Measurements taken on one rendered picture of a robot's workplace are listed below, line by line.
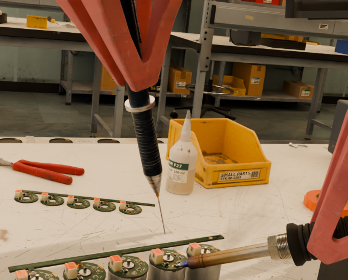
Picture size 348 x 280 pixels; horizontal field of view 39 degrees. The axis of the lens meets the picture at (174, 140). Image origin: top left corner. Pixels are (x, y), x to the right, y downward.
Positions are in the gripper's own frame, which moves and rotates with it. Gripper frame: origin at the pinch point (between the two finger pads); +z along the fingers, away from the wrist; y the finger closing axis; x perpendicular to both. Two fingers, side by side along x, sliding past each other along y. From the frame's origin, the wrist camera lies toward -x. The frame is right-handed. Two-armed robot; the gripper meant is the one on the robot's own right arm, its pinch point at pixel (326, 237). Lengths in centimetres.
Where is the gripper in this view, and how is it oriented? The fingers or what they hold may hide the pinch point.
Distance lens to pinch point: 29.9
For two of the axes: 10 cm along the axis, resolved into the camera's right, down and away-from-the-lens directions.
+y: -2.8, 2.3, -9.3
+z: -5.6, 7.5, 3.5
